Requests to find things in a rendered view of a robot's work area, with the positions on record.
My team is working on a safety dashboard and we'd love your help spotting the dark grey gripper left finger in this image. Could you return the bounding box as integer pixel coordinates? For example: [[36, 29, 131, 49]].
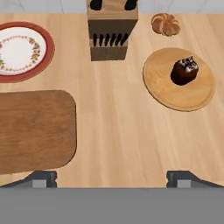
[[3, 170, 58, 189]]

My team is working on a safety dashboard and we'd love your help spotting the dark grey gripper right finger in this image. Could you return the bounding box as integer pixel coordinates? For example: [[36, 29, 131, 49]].
[[165, 170, 222, 189]]

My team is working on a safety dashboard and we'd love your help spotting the brown wooden cutting board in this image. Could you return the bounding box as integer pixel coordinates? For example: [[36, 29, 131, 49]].
[[0, 89, 78, 176]]

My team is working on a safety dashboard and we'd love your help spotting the round wooden board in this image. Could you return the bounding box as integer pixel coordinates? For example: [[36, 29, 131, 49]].
[[142, 47, 217, 112]]

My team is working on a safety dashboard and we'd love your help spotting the golden croissant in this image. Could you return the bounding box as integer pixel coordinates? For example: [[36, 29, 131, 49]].
[[150, 12, 181, 37]]

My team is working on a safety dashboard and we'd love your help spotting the dark chocolate cake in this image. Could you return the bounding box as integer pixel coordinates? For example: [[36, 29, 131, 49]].
[[170, 55, 200, 87]]

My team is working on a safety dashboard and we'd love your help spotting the red-rimmed floral plate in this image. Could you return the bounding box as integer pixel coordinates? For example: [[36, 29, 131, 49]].
[[0, 20, 56, 84]]

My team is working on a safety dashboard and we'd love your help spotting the wooden knife block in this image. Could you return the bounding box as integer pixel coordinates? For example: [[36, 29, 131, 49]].
[[86, 0, 139, 62]]

